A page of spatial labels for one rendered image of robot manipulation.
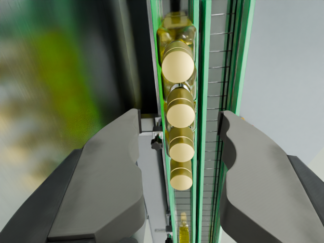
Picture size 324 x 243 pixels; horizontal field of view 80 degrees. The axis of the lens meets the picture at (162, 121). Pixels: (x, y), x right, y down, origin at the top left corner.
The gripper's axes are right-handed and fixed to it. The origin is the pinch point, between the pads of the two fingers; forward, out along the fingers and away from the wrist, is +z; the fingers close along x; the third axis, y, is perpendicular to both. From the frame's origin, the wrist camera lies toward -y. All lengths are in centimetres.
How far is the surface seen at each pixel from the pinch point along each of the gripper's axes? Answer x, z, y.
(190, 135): 2.1, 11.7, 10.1
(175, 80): -0.2, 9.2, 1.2
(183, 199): 5, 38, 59
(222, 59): 11.3, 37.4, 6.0
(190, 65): 1.3, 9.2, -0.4
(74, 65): -12.1, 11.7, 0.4
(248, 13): 12.5, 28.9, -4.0
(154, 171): -6, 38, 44
